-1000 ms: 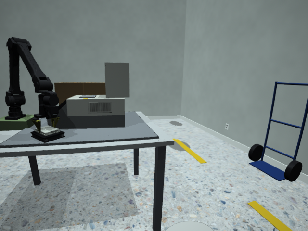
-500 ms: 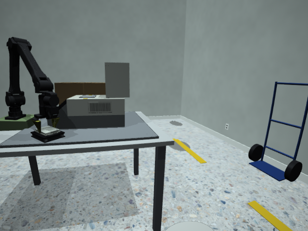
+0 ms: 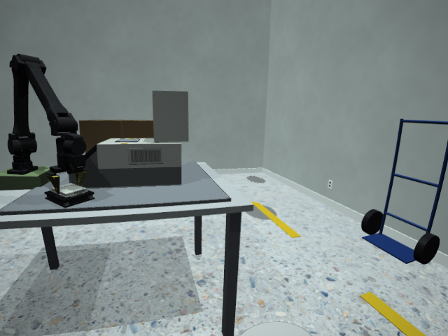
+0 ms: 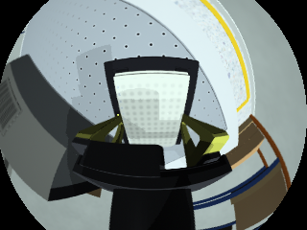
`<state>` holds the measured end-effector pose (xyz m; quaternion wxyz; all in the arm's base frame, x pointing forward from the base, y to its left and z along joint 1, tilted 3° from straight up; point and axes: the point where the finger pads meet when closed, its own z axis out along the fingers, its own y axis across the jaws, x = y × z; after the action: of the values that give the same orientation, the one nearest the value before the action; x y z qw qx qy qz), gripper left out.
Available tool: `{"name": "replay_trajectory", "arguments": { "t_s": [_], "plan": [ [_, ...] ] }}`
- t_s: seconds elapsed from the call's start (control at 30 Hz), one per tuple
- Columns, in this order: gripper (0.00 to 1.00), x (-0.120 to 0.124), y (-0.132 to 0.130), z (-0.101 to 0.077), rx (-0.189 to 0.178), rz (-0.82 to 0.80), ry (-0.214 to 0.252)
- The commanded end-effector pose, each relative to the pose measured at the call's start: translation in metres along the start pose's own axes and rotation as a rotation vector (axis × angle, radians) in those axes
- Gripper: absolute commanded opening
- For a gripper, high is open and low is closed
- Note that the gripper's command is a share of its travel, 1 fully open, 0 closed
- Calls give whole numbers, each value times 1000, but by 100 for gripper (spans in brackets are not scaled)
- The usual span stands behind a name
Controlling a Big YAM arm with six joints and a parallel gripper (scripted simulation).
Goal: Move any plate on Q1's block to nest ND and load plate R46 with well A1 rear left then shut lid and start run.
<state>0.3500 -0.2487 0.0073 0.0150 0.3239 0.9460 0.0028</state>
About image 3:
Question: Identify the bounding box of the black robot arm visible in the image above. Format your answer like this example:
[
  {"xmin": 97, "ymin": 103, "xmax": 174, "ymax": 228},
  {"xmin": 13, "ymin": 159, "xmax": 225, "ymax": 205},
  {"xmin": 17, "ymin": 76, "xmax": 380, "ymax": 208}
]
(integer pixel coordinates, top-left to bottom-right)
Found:
[{"xmin": 7, "ymin": 54, "xmax": 86, "ymax": 175}]

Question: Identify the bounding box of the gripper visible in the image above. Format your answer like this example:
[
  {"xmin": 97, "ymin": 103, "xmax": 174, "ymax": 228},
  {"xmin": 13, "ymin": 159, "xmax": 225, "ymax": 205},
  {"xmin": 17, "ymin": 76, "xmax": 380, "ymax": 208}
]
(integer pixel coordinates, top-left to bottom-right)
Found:
[{"xmin": 46, "ymin": 165, "xmax": 87, "ymax": 194}]

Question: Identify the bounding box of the white thermal cycler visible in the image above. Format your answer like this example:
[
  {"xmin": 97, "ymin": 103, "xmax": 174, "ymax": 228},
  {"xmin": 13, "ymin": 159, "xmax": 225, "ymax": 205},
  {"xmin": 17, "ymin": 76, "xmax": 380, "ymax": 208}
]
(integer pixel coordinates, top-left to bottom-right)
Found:
[{"xmin": 81, "ymin": 91, "xmax": 189, "ymax": 188}]

